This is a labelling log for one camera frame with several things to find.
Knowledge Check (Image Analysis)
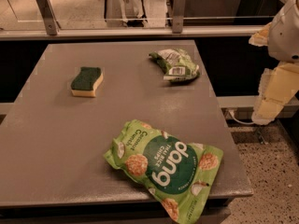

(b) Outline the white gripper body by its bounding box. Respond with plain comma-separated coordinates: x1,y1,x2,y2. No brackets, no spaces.
268,0,299,63

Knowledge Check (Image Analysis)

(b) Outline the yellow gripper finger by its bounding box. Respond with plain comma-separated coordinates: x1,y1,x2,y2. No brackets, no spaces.
251,62,299,125
249,23,271,47

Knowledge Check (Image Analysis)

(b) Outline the green jalapeno chip bag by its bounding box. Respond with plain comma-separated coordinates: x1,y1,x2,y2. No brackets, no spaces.
149,49,200,83

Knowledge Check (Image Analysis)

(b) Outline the green rice chip bag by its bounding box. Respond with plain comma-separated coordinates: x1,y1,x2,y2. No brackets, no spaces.
105,119,223,224

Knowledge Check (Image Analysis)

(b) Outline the green yellow sponge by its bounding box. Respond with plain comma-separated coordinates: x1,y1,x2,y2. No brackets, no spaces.
71,66,104,98

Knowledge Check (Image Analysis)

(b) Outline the glass barrier panel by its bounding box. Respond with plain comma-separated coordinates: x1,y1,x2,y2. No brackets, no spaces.
0,0,276,31

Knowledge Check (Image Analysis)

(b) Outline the white cable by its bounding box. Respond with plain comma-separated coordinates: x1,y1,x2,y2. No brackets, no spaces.
228,109,257,126

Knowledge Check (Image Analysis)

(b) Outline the right metal rail bracket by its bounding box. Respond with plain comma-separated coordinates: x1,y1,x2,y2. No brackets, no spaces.
172,0,186,34

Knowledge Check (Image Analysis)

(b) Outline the metal rail bracket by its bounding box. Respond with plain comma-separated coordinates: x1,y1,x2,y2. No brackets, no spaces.
36,0,59,35
172,0,186,34

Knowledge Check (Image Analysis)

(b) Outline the left metal rail bracket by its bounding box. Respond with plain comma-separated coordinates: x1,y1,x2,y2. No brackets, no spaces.
36,0,59,35

